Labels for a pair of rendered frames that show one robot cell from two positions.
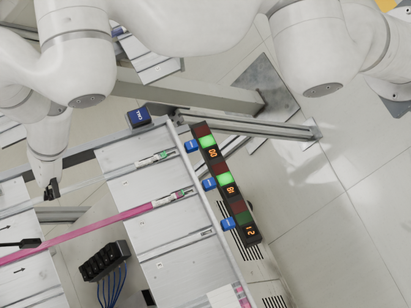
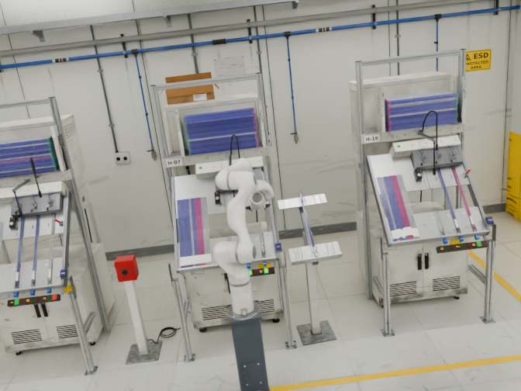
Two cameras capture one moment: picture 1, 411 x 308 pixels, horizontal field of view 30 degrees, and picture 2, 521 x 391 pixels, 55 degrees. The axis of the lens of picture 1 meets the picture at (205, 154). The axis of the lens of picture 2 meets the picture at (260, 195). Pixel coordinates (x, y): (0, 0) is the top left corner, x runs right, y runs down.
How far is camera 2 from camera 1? 2.15 m
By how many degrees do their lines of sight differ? 42
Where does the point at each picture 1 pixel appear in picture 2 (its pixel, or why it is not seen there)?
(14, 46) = (235, 167)
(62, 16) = (232, 174)
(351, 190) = not seen: hidden behind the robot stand
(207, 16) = (231, 213)
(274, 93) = (315, 338)
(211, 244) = not seen: hidden behind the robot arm
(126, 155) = (267, 241)
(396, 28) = (238, 292)
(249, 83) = (326, 331)
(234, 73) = (335, 328)
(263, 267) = not seen: hidden behind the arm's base
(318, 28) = (225, 247)
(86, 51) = (222, 178)
